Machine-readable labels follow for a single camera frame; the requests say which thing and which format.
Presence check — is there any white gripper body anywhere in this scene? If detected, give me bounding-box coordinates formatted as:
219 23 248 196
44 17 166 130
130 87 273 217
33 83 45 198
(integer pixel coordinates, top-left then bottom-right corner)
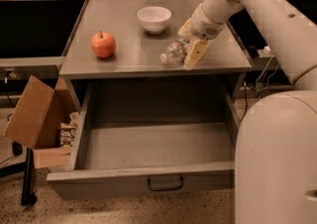
190 4 225 40

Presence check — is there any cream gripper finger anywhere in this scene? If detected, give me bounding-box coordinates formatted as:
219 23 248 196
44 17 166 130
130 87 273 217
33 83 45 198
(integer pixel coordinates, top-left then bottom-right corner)
177 19 192 38
184 40 210 68

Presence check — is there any clear plastic water bottle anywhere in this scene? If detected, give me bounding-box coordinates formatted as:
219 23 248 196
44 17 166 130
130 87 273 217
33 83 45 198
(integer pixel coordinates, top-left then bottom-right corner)
159 39 190 64

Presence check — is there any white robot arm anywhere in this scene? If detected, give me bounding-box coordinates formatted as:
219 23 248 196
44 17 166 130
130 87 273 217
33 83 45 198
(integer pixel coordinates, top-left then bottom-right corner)
179 0 317 224

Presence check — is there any grey open top drawer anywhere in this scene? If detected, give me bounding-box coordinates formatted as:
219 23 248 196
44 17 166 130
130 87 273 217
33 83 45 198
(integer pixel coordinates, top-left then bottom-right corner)
48 82 239 200

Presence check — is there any white ceramic bowl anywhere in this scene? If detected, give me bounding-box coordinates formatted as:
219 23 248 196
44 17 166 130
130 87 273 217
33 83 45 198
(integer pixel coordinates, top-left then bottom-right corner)
137 6 171 35

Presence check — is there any white power strip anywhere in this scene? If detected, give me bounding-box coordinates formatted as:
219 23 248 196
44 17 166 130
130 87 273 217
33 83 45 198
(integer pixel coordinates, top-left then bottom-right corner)
264 46 272 55

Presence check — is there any grey metal cabinet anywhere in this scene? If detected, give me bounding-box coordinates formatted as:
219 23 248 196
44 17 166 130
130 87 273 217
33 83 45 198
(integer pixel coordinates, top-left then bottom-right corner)
60 0 253 110

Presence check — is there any red apple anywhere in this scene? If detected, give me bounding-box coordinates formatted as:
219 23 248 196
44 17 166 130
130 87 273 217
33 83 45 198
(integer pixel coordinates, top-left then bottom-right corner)
90 31 116 58

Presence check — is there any white paper cup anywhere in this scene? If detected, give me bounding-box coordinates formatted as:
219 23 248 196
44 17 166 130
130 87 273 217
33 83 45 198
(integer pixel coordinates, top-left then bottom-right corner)
69 112 79 126

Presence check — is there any printed snack carton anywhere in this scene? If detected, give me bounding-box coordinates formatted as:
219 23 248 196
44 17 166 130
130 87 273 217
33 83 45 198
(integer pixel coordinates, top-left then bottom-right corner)
59 123 76 147

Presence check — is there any brown cardboard box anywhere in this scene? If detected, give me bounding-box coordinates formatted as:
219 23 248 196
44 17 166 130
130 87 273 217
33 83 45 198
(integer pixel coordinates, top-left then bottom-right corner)
4 75 76 168

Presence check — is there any black stand leg left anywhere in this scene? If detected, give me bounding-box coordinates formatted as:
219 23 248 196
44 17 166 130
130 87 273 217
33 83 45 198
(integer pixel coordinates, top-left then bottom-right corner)
0 149 38 206

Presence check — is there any black drawer handle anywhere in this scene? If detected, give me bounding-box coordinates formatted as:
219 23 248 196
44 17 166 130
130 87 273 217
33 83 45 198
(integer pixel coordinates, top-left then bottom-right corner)
147 176 184 192

